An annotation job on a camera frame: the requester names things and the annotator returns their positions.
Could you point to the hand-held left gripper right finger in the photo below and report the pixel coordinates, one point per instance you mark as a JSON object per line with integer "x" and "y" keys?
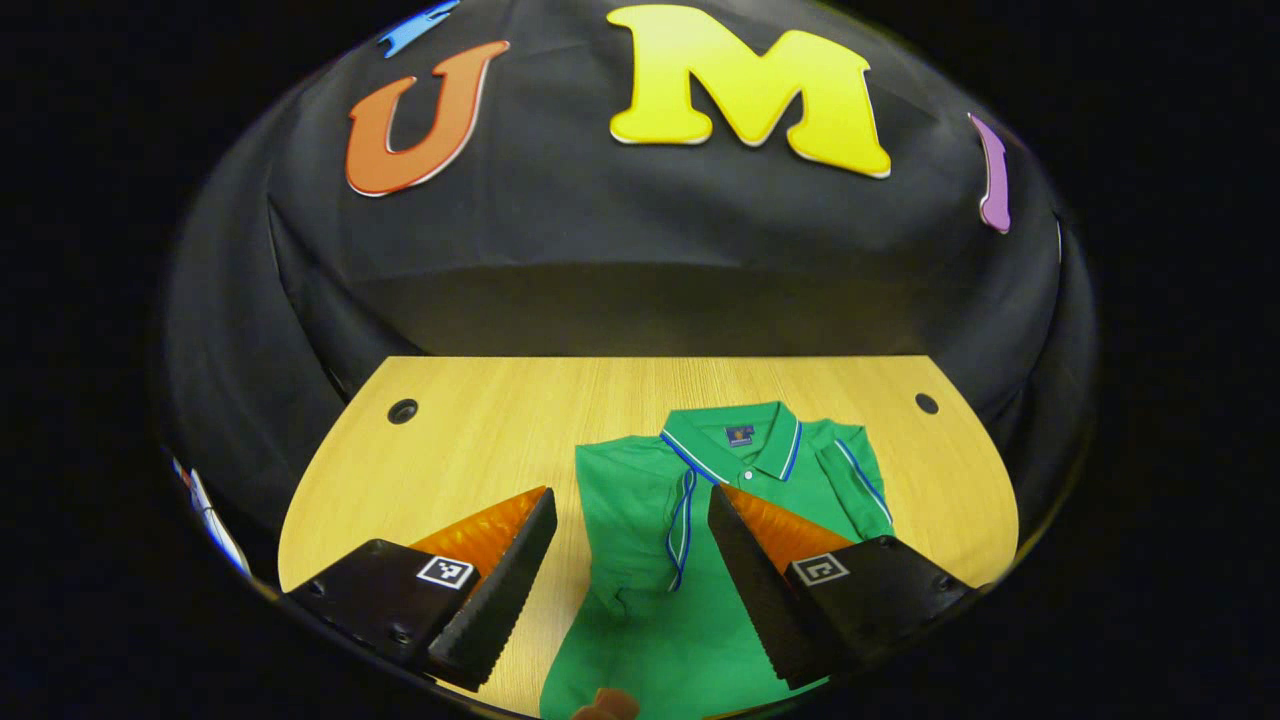
{"x": 755, "y": 590}

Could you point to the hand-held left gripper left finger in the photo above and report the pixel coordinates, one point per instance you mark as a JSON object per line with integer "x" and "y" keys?
{"x": 500, "y": 600}

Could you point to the green T-shirt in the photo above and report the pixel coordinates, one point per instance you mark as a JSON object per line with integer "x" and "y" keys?
{"x": 650, "y": 560}

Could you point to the black backdrop cloth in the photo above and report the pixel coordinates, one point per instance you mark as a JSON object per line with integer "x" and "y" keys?
{"x": 600, "y": 250}

